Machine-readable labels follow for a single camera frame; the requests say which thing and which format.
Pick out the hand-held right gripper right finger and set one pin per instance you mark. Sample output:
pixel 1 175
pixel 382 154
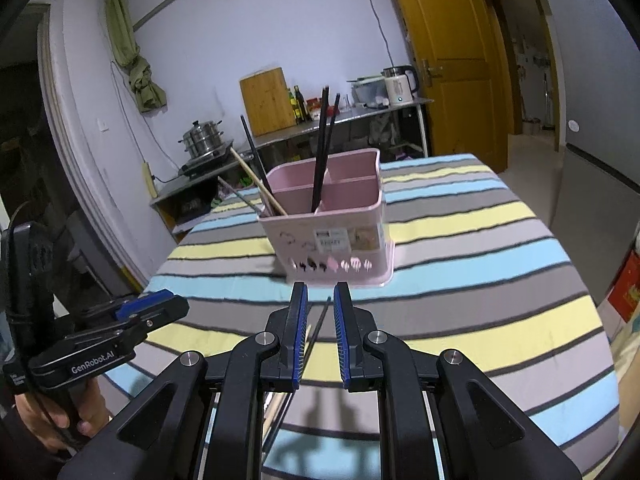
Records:
pixel 341 335

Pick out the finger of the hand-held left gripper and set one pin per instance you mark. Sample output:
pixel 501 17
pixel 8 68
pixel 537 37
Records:
pixel 110 334
pixel 145 304

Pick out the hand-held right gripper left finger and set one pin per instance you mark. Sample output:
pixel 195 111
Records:
pixel 299 335

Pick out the black chopstick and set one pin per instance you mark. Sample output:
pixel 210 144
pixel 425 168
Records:
pixel 255 160
pixel 317 327
pixel 333 120
pixel 321 115
pixel 327 110

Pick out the light wooden chopstick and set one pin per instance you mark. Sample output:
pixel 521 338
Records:
pixel 272 410
pixel 255 177

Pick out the pink plastic utensil basket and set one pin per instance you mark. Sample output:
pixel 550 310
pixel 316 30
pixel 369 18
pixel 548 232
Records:
pixel 345 220

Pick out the silver metal chopstick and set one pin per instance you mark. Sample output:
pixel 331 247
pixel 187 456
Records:
pixel 240 195

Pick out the person's left hand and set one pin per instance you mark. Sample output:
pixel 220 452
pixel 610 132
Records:
pixel 50 425

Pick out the beige power strip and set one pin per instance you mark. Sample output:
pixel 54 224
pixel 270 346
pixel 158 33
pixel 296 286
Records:
pixel 148 180

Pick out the black induction stove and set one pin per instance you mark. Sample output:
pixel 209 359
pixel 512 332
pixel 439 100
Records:
pixel 205 166

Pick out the striped tablecloth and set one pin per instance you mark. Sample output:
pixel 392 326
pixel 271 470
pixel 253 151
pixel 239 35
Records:
pixel 475 260

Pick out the stainless steel steamer pot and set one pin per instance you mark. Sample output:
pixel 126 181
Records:
pixel 202 140

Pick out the stainless steel counter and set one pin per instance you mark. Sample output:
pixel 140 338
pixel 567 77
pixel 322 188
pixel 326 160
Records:
pixel 350 116

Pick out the yellow oil bottle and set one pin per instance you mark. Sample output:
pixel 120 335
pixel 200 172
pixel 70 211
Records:
pixel 291 107

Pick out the dark oil bottle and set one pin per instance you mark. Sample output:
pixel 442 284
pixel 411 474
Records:
pixel 300 106

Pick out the red condiment jar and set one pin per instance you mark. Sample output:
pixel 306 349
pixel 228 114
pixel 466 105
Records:
pixel 314 105

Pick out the wooden cutting board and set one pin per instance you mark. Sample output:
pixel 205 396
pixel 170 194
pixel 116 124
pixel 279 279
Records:
pixel 265 102

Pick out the white lidded container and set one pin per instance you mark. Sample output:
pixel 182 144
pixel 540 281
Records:
pixel 367 91

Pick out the white electric kettle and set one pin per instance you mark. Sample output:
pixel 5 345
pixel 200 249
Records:
pixel 398 87

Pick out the green hanging curtain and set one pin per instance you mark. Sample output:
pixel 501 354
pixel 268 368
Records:
pixel 125 35

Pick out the small trash bin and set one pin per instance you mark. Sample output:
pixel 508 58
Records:
pixel 531 126

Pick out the red cardboard box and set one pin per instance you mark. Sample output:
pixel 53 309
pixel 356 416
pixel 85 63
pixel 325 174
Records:
pixel 625 285

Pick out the yellow wooden door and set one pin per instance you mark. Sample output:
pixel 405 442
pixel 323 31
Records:
pixel 450 25

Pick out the grey refrigerator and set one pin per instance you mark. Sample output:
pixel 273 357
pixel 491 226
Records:
pixel 600 85

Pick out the white wall switch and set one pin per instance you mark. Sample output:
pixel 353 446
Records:
pixel 103 125

